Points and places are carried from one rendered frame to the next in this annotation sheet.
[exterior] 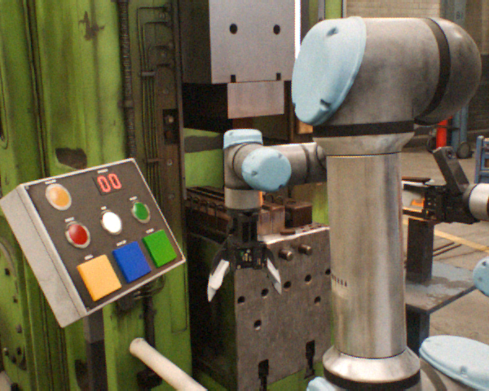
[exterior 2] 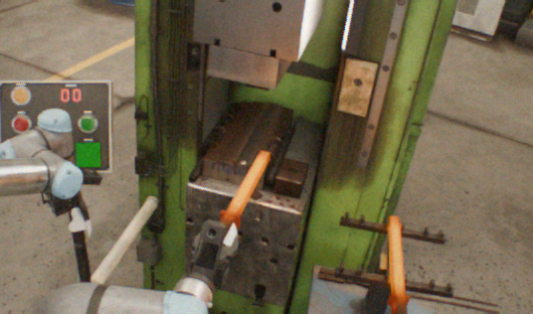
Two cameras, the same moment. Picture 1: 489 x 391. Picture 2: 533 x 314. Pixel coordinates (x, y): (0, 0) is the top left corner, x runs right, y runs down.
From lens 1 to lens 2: 1.44 m
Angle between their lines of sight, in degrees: 47
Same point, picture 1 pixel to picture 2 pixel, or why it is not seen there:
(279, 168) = not seen: hidden behind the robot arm
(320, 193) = (360, 175)
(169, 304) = (179, 188)
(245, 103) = (228, 68)
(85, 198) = (42, 101)
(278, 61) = (274, 38)
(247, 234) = not seen: hidden behind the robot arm
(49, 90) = not seen: outside the picture
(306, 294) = (262, 250)
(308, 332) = (260, 277)
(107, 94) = (140, 20)
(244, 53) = (231, 22)
